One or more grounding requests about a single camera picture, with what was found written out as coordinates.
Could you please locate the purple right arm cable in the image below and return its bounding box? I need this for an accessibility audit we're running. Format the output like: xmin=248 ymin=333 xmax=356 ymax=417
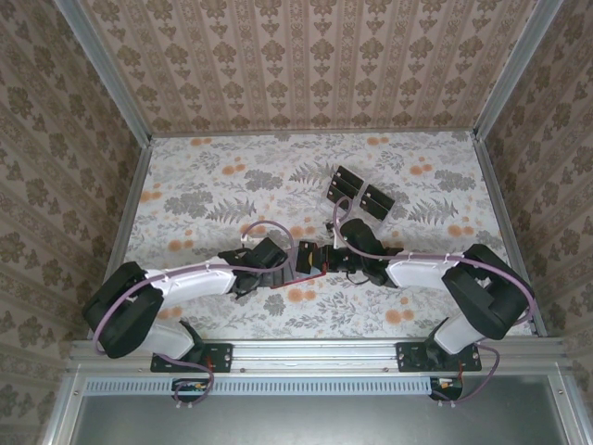
xmin=333 ymin=197 xmax=538 ymax=409

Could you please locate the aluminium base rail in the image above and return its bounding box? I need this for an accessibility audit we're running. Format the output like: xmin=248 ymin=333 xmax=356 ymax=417
xmin=69 ymin=337 xmax=569 ymax=372

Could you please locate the small black controller board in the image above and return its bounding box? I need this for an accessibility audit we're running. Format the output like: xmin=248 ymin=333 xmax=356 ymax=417
xmin=170 ymin=377 xmax=209 ymax=403
xmin=429 ymin=375 xmax=464 ymax=402

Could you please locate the aluminium side rail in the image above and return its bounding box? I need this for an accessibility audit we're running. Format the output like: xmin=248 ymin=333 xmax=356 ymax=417
xmin=472 ymin=133 xmax=549 ymax=338
xmin=87 ymin=136 xmax=154 ymax=343

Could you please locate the grey metal sheet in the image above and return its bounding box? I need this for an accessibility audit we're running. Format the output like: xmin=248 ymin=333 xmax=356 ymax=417
xmin=45 ymin=375 xmax=580 ymax=445

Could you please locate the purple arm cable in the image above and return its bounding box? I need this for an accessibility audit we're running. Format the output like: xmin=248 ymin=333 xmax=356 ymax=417
xmin=92 ymin=221 xmax=297 ymax=412
xmin=333 ymin=197 xmax=538 ymax=409

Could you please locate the aluminium frame post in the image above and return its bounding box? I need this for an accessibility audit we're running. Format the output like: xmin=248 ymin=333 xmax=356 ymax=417
xmin=472 ymin=0 xmax=565 ymax=140
xmin=52 ymin=0 xmax=155 ymax=146

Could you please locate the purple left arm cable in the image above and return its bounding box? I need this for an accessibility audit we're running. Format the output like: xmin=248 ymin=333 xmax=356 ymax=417
xmin=92 ymin=221 xmax=297 ymax=412

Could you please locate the black credit card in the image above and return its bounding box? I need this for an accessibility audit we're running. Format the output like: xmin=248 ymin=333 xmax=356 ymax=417
xmin=364 ymin=184 xmax=397 ymax=208
xmin=334 ymin=165 xmax=366 ymax=189
xmin=326 ymin=178 xmax=359 ymax=205
xmin=359 ymin=194 xmax=389 ymax=220

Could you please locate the slotted grey cable duct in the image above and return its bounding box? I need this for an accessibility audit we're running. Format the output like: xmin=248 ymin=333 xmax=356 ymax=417
xmin=85 ymin=375 xmax=464 ymax=398

